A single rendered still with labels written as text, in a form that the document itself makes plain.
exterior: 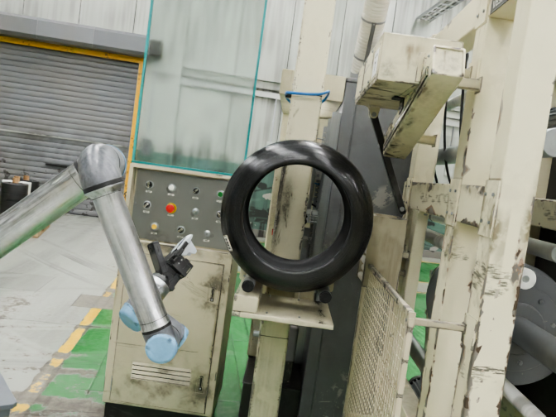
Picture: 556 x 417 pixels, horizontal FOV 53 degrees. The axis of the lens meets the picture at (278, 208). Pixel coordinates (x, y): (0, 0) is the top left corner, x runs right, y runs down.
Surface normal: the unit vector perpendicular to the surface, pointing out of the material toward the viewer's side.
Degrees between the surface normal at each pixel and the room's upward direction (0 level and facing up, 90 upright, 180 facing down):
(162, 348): 94
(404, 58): 90
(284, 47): 90
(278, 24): 90
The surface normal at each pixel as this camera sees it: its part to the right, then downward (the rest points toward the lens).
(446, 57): 0.02, -0.25
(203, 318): -0.03, 0.06
